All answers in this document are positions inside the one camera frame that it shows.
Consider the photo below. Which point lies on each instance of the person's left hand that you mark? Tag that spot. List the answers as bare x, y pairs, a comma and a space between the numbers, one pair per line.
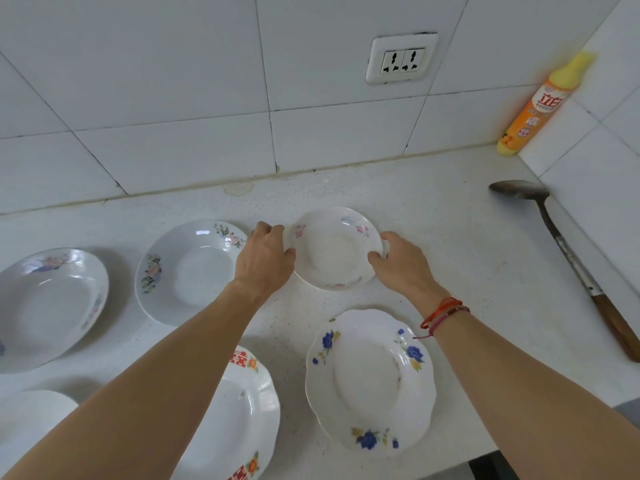
265, 264

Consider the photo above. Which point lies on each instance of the person's right hand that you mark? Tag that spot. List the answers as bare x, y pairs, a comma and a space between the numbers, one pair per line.
405, 269

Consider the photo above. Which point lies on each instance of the white plate faint pink print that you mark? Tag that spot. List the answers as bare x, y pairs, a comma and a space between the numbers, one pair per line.
332, 249

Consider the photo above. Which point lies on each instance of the white plate pink green flowers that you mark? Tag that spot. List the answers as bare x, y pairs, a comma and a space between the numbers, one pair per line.
195, 274
240, 419

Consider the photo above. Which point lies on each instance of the white plate blue print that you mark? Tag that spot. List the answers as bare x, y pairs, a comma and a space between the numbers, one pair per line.
370, 379

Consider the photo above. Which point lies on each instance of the white plate blue orange flowers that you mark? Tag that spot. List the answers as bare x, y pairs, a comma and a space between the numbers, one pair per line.
50, 309

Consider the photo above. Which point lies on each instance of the white plate red fruit print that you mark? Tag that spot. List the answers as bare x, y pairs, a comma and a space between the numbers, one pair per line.
30, 419

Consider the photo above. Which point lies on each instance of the person's right forearm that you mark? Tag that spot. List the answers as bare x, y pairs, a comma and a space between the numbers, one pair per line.
540, 409

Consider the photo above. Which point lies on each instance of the person's left forearm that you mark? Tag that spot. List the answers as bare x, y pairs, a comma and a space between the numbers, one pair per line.
150, 404

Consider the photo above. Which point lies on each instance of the white speckled countertop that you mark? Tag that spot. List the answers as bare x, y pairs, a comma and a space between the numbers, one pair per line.
475, 274

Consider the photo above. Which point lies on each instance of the yellow orange bottle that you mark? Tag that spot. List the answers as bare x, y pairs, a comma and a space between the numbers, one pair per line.
540, 109

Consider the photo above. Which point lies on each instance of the white wall socket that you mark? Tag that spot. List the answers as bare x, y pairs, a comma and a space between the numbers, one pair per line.
402, 59

